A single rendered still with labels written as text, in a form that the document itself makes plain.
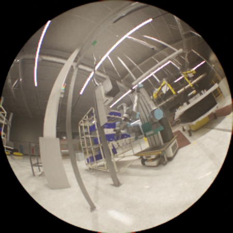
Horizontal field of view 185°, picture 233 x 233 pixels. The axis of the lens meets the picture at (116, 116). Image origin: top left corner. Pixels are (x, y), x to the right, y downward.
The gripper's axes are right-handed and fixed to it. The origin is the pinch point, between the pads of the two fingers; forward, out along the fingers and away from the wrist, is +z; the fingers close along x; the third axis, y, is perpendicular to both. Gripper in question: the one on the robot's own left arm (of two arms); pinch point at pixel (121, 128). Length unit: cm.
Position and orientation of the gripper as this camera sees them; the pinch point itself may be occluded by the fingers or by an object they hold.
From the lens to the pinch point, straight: 98.8
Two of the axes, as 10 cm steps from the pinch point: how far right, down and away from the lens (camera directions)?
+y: -9.1, -4.2, 0.4
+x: 1.3, -3.5, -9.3
